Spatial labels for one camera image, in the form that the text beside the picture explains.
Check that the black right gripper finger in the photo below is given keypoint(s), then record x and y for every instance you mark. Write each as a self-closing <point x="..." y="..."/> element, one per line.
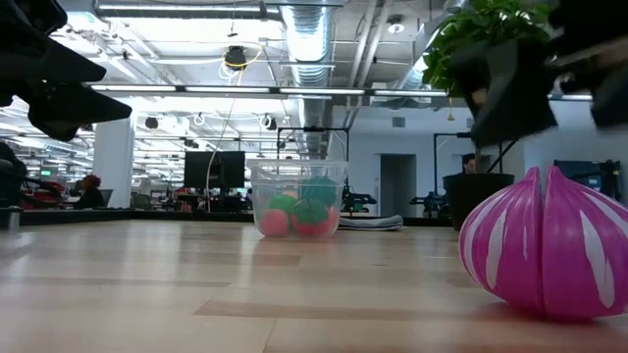
<point x="613" y="100"/>
<point x="520" y="93"/>

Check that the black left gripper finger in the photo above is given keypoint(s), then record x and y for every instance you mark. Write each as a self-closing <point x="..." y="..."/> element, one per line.
<point x="39" y="59"/>
<point x="68" y="110"/>

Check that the purple striped toy onion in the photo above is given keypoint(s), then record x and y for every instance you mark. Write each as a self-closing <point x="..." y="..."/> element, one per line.
<point x="564" y="255"/>

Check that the green toy bell pepper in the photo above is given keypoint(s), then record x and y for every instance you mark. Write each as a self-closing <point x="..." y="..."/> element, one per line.
<point x="320" y="188"/>

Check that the round green toy fruit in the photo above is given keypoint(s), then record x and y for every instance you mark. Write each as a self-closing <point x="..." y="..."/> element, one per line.
<point x="283" y="203"/>

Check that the pink orange toy peach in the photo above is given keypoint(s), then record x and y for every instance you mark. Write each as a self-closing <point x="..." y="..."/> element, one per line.
<point x="275" y="223"/>

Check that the red toy tomato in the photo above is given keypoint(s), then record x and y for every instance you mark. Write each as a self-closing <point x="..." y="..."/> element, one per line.
<point x="316" y="228"/>

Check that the black background robot arm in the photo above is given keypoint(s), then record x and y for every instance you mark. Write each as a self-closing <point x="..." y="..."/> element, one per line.
<point x="427" y="202"/>
<point x="354" y="200"/>

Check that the clear plastic tupperware container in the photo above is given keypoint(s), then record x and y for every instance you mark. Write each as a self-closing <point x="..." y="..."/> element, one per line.
<point x="275" y="179"/>

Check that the dark blue background machine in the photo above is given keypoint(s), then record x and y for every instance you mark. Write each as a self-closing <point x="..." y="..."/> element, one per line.
<point x="586" y="179"/>

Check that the person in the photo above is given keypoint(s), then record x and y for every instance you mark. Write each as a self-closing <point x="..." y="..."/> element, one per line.
<point x="468" y="164"/>
<point x="89" y="193"/>

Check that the red background chair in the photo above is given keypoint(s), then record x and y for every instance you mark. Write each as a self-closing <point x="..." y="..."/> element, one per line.
<point x="41" y="192"/>

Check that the green plant in black pot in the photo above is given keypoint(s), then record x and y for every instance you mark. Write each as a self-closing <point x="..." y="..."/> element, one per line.
<point x="478" y="196"/>

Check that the black background monitor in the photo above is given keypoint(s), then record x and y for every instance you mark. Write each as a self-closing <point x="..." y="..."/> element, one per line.
<point x="234" y="169"/>
<point x="201" y="169"/>

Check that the long ceiling light strip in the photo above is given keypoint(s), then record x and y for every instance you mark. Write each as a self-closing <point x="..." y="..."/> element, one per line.
<point x="321" y="91"/>
<point x="228" y="90"/>

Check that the black ceiling-mounted device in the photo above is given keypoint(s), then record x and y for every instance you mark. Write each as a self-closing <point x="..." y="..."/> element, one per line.
<point x="235" y="58"/>

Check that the folded grey cloth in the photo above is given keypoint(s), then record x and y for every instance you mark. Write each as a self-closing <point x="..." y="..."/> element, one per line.
<point x="370" y="223"/>

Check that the black aluminium table frame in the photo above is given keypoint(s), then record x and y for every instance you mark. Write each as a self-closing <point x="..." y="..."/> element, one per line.
<point x="147" y="215"/>

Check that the silver ceiling air duct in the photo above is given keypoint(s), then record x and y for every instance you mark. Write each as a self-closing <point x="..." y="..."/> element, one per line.
<point x="309" y="39"/>

